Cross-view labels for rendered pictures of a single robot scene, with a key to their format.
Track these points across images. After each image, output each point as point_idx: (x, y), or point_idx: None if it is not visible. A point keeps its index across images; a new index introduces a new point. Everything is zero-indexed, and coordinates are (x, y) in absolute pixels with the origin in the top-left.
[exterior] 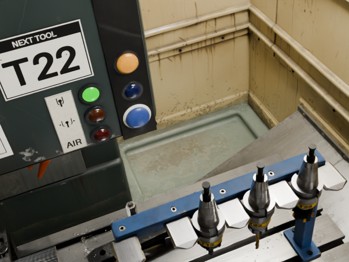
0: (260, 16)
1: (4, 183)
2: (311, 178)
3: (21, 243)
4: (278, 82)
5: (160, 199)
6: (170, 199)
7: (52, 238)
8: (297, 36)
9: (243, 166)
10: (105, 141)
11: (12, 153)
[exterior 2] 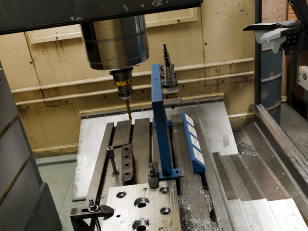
0: (26, 89)
1: (12, 226)
2: (170, 59)
3: None
4: (56, 119)
5: (99, 162)
6: (103, 158)
7: None
8: (61, 79)
9: (104, 133)
10: None
11: None
